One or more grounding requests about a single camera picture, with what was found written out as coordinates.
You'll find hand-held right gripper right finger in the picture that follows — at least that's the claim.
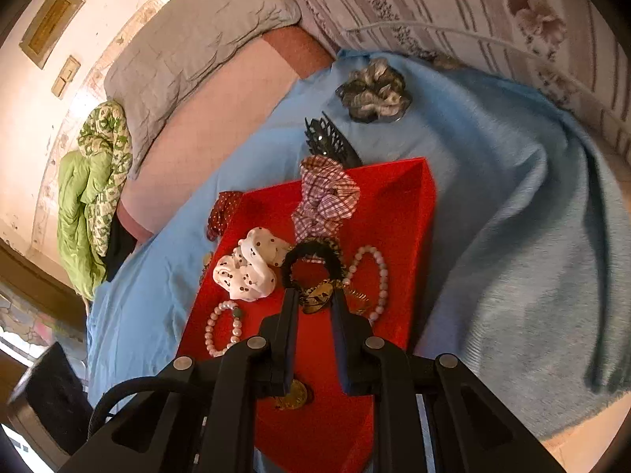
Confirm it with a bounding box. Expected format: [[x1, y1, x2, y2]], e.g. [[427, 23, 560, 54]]
[[331, 288, 565, 473]]

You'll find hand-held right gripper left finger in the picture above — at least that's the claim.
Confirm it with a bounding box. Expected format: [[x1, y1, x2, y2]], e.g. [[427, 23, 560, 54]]
[[59, 287, 301, 473]]

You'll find round gold pendant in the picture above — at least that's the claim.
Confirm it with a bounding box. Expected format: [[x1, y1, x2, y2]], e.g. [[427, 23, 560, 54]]
[[273, 379, 309, 411]]

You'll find black braided hair tie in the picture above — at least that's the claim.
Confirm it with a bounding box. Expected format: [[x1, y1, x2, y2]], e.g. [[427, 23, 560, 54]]
[[280, 239, 343, 289]]

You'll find pearl bracelet with green bead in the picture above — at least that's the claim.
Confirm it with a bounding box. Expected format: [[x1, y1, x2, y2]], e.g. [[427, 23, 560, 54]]
[[204, 300, 245, 359]]

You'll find red tray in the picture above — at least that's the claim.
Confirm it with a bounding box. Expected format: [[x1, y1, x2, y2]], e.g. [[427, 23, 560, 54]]
[[176, 156, 439, 473]]

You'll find white dotted scrunchie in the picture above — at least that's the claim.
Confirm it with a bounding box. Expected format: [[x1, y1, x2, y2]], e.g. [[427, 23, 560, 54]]
[[213, 227, 291, 302]]

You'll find red dotted scrunchie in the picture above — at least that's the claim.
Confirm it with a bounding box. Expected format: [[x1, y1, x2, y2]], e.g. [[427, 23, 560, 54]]
[[206, 191, 245, 242]]

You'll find checked scrunchie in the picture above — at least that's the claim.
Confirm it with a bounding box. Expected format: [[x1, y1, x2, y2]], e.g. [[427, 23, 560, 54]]
[[292, 155, 360, 240]]

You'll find black cloth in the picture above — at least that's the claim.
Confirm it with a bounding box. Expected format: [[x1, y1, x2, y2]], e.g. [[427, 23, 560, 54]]
[[106, 217, 139, 281]]

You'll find black hair claw clip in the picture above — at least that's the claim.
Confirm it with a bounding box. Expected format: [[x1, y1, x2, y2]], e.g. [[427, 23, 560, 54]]
[[303, 111, 364, 169]]

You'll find green quilt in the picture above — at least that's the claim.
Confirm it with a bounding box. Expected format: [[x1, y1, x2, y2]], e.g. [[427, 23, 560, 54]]
[[56, 100, 134, 301]]

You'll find light blue blanket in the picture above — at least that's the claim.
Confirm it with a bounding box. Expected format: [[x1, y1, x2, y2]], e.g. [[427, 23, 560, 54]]
[[86, 49, 627, 439]]

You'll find pink mattress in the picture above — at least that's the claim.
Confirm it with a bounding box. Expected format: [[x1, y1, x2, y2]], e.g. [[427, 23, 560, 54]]
[[116, 27, 338, 247]]

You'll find grey scrunchie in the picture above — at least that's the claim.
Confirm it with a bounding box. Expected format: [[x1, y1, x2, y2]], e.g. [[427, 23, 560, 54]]
[[336, 58, 412, 123]]

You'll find grey pillow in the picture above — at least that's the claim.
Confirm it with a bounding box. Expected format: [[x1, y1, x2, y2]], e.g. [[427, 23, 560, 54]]
[[103, 0, 302, 181]]

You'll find gold chain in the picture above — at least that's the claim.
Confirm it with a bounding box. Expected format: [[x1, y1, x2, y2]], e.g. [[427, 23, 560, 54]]
[[345, 288, 373, 315]]

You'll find white bead bracelet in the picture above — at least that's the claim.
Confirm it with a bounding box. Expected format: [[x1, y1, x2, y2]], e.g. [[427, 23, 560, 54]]
[[345, 246, 390, 323]]

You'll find black cable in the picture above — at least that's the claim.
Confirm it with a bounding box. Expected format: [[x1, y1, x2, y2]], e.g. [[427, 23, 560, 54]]
[[89, 377, 198, 441]]

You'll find wooden window frame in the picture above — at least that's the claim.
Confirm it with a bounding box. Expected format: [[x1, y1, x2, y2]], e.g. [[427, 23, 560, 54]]
[[0, 239, 90, 385]]

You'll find wall switch plate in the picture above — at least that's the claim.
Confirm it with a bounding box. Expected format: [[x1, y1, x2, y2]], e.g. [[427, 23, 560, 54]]
[[52, 56, 81, 98]]

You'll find white cord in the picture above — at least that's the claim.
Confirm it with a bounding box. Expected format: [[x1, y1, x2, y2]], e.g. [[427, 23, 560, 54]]
[[345, 20, 617, 126]]

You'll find framed wall picture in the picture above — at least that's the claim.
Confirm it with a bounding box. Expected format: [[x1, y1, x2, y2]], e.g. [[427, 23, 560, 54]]
[[20, 0, 84, 70]]

